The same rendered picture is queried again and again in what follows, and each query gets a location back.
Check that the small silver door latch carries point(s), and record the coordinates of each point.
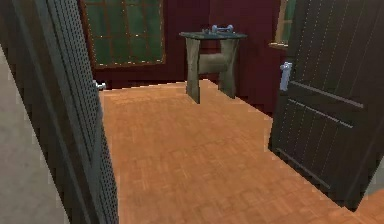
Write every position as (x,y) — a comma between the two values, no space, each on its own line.
(100,85)

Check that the green paned window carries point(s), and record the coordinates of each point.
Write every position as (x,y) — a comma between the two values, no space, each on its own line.
(125,31)

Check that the small wood framed window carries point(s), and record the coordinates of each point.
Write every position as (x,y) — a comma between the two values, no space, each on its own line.
(286,23)

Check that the grey blue dumbbell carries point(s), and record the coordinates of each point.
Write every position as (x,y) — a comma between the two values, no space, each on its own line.
(222,29)

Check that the dark top wooden table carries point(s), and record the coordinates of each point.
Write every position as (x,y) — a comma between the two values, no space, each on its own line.
(206,63)

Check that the dark brown room door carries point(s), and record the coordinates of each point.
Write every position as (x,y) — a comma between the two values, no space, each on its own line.
(328,100)

